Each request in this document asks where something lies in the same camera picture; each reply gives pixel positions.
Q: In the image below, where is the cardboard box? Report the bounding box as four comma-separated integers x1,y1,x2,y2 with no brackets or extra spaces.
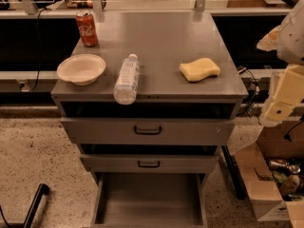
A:
235,121,304,228

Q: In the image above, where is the clear plastic water bottle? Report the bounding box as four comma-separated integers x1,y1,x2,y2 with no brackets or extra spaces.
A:
113,54,141,105

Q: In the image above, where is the yellow sponge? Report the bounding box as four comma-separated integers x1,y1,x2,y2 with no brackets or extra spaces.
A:
180,58,220,83

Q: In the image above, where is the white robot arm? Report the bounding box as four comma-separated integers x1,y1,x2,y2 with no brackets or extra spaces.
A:
256,0,304,127

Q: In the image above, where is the grey metal drawer cabinet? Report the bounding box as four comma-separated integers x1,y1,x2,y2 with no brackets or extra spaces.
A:
50,10,249,228

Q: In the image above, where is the middle grey drawer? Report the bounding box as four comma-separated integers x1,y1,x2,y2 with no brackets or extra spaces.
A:
80,154,218,174

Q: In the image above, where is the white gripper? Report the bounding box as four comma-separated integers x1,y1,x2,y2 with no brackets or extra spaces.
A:
261,64,304,126

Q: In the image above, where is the top grey drawer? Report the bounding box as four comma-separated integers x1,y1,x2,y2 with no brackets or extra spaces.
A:
61,118,235,145

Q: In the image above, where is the black metal stand leg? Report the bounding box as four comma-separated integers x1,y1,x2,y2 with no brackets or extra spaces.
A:
0,183,50,228

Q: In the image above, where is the red cola can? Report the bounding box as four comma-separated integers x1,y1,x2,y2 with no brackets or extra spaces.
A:
76,11,98,47

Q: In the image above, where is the silver can in box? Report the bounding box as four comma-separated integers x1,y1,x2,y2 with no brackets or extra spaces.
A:
268,159,290,170

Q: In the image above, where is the black cabinet leg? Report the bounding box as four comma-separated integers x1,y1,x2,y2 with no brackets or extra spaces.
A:
221,145,246,200

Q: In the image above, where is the black cables right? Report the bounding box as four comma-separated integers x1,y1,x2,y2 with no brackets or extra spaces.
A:
237,66,261,118

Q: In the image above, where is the white paper bowl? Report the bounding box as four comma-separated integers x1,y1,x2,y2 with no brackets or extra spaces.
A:
57,54,106,86

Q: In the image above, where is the bottom grey open drawer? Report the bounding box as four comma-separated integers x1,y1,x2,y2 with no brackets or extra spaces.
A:
90,173,207,228

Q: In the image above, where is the black cable left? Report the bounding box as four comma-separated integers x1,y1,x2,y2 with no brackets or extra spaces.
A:
29,7,51,92

